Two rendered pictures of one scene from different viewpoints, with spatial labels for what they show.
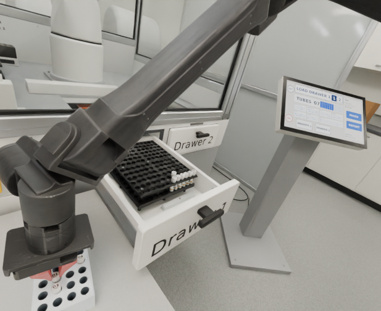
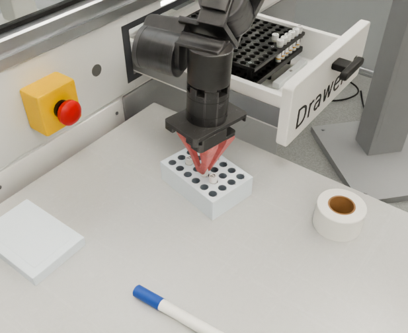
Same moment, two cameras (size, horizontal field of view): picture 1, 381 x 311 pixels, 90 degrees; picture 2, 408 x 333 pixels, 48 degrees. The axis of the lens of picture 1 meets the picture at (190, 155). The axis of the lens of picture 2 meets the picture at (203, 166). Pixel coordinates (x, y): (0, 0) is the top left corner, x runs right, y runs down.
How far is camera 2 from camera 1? 0.41 m
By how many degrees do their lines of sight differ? 14
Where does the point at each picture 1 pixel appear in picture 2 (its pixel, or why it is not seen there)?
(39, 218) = (217, 80)
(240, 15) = not seen: outside the picture
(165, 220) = (307, 75)
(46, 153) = (211, 14)
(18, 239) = (180, 122)
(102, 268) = not seen: hidden behind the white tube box
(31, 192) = (211, 54)
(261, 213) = (394, 102)
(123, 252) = (245, 152)
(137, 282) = (281, 170)
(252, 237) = (385, 154)
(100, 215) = not seen: hidden behind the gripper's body
